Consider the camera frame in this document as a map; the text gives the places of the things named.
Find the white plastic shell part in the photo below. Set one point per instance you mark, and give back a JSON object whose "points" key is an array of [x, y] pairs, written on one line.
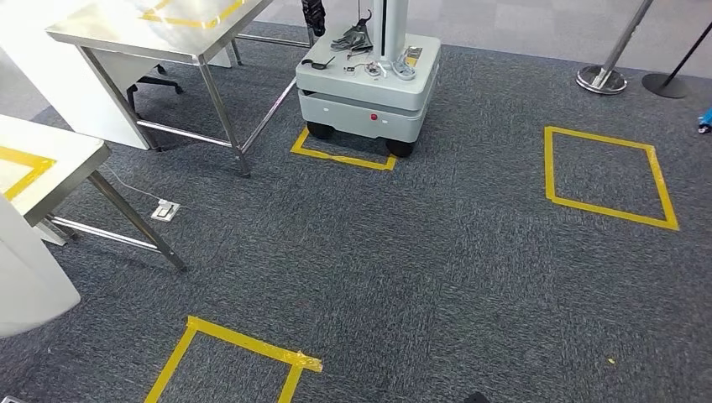
{"points": [[33, 278]]}

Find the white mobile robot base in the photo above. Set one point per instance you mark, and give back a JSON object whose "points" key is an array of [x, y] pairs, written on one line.
{"points": [[367, 94]]}

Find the steel workbench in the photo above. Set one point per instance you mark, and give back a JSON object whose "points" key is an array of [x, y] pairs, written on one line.
{"points": [[67, 142], [111, 28]]}

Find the yellow floor tape square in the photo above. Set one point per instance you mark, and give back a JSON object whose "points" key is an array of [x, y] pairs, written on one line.
{"points": [[339, 159], [606, 210], [245, 342]]}

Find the black hand tool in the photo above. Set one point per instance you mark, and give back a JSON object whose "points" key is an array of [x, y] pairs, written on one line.
{"points": [[317, 64]]}

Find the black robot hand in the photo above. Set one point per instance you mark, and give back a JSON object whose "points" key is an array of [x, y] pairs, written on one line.
{"points": [[314, 16]]}

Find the white floor socket box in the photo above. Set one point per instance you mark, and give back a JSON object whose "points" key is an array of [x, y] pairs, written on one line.
{"points": [[166, 210]]}

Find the black chair base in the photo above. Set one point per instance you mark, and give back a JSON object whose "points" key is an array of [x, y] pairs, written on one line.
{"points": [[156, 83]]}

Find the yellow tape marking on bench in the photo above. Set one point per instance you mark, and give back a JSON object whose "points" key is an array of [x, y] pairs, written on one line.
{"points": [[189, 22], [33, 157]]}

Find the white cabinet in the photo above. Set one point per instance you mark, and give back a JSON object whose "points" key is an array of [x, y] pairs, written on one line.
{"points": [[55, 94]]}

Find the black stanchion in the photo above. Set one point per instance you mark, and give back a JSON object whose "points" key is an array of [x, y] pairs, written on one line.
{"points": [[664, 86]]}

